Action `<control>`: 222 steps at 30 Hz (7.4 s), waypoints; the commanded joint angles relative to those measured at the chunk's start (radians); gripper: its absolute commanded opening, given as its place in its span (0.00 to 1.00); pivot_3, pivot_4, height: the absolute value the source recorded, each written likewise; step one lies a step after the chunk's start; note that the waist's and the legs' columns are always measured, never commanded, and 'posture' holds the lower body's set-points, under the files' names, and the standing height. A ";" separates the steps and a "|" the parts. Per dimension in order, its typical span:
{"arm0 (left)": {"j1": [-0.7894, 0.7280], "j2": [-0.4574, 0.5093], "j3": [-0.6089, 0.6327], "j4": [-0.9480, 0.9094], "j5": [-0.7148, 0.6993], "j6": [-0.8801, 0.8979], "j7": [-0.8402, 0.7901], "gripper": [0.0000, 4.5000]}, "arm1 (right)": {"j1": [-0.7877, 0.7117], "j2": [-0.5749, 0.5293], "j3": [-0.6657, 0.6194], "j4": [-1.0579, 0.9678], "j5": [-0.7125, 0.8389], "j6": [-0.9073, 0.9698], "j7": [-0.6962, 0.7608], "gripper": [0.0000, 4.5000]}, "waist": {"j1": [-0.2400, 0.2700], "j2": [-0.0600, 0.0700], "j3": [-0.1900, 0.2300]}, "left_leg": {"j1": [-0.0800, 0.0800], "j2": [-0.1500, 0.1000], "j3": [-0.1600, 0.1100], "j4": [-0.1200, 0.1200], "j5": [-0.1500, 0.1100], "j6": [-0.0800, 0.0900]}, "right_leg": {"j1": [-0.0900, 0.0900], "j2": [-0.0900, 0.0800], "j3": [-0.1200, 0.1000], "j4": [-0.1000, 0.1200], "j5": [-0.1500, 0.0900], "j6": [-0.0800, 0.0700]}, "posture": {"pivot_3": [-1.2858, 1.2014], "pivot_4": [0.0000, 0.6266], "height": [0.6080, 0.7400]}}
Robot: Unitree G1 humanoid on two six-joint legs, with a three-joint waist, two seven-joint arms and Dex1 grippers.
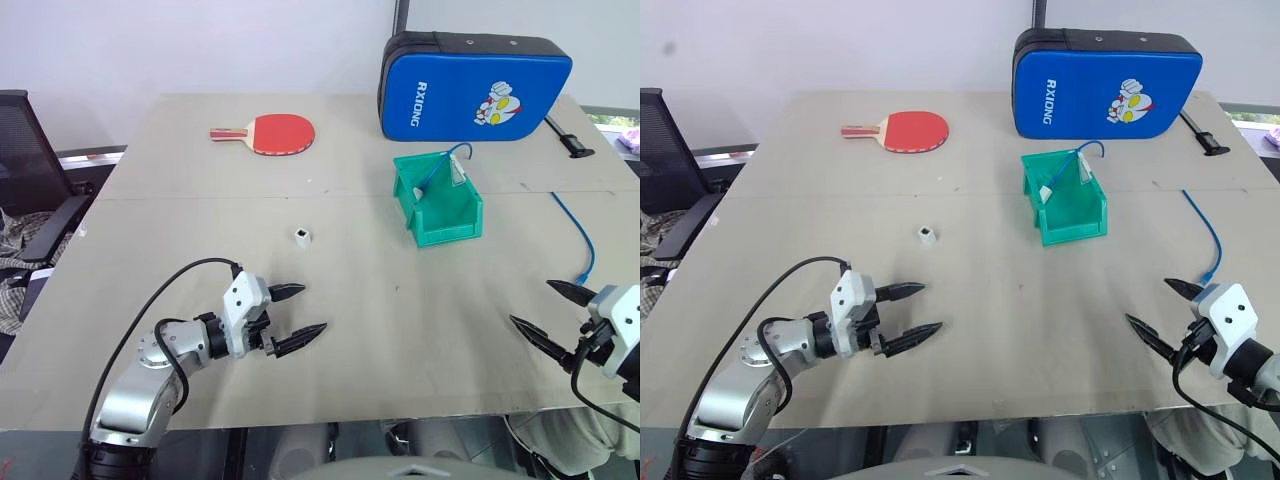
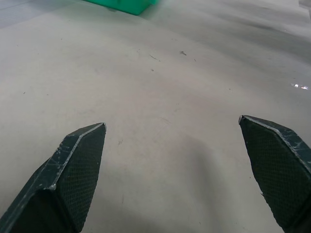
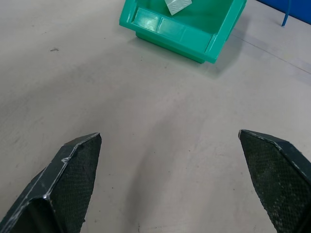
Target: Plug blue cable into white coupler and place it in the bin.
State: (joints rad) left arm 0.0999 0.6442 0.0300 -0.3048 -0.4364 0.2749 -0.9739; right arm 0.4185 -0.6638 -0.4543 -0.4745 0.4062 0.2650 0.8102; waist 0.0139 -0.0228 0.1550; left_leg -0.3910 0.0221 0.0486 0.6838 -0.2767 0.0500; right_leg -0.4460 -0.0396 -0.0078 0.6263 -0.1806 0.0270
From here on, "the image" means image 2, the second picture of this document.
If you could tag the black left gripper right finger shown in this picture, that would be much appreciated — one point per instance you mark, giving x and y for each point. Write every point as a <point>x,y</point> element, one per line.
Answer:
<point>274,165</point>

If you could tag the green plastic box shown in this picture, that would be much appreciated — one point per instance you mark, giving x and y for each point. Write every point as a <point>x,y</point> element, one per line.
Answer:
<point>124,5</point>

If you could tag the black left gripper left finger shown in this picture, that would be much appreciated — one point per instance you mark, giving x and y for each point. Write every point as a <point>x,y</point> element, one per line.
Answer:
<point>73,170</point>

